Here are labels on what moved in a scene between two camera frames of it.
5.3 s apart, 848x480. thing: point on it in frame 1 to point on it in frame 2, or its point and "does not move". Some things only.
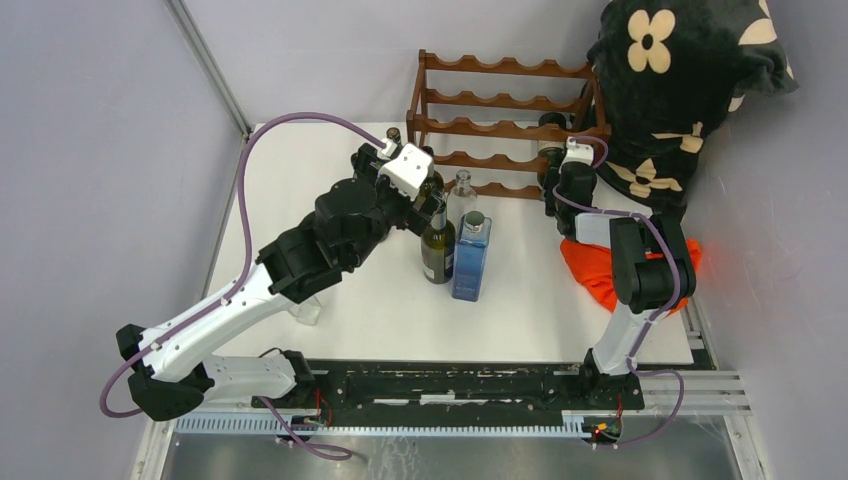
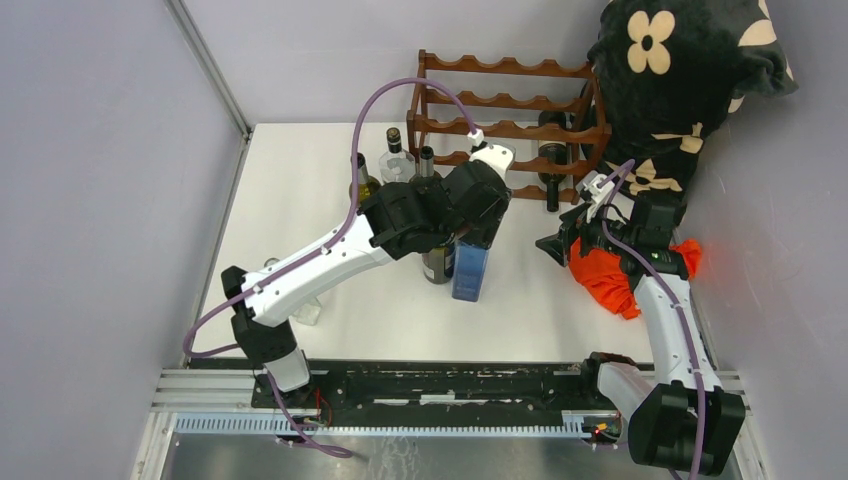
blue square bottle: [472, 241] does not move
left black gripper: [417, 219] to [484, 235]
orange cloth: [593, 267] does not move
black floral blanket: [663, 73] does not move
